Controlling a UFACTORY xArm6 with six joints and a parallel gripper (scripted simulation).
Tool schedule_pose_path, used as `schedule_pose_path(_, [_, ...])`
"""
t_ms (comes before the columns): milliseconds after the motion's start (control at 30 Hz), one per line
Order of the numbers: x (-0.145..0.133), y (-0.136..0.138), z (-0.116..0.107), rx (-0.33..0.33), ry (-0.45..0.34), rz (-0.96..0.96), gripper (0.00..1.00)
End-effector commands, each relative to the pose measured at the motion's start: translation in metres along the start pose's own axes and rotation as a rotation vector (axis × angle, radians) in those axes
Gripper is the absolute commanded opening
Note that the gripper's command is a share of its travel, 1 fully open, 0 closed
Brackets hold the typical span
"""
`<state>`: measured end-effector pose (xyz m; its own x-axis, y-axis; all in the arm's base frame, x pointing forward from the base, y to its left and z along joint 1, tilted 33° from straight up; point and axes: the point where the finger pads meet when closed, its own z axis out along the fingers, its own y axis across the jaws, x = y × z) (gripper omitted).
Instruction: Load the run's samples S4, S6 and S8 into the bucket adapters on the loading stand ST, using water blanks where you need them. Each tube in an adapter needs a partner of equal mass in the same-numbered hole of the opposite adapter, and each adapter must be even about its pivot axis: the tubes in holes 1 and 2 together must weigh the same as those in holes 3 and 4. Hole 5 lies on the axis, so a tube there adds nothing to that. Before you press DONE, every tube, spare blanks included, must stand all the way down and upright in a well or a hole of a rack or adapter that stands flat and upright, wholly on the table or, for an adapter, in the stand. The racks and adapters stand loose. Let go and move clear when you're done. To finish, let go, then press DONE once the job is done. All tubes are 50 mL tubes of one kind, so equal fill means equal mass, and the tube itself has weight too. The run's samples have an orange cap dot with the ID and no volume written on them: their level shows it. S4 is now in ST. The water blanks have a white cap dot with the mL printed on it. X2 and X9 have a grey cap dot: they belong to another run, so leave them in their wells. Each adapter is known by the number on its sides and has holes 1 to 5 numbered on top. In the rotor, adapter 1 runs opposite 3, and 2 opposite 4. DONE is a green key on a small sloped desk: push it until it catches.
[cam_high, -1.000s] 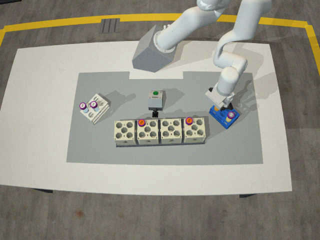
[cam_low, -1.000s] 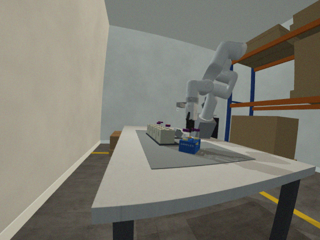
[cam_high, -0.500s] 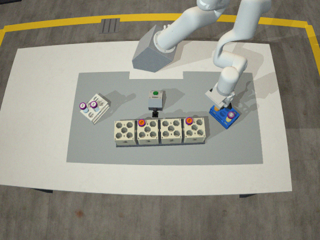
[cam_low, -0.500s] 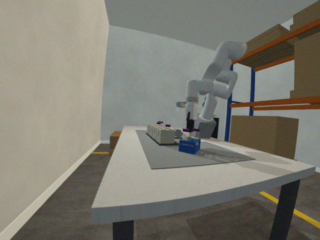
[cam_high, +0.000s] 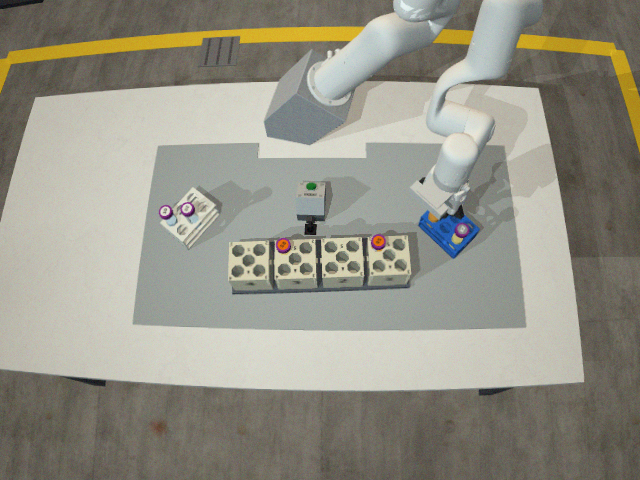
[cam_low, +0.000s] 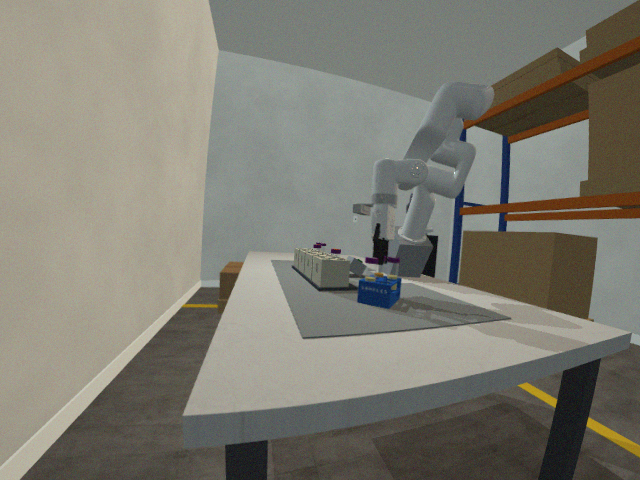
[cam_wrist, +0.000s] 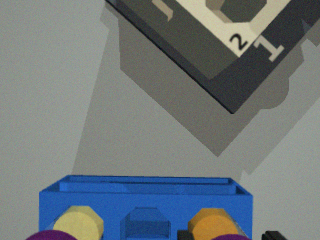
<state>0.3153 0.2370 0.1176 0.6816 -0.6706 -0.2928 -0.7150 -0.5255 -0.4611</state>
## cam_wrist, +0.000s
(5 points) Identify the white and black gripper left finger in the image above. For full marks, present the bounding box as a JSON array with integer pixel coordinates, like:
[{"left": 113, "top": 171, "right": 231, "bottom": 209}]
[{"left": 177, "top": 230, "right": 195, "bottom": 240}]

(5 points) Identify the grey bench mat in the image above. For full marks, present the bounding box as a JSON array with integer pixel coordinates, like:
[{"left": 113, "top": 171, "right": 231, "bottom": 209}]
[{"left": 0, "top": 0, "right": 320, "bottom": 240}]

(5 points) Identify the blue tube rack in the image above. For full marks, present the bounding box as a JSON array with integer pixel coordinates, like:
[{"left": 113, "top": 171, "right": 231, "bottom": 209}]
[{"left": 39, "top": 175, "right": 253, "bottom": 240}]

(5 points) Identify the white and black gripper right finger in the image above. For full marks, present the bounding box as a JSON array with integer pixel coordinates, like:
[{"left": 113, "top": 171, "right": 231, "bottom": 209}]
[{"left": 261, "top": 231, "right": 287, "bottom": 240}]

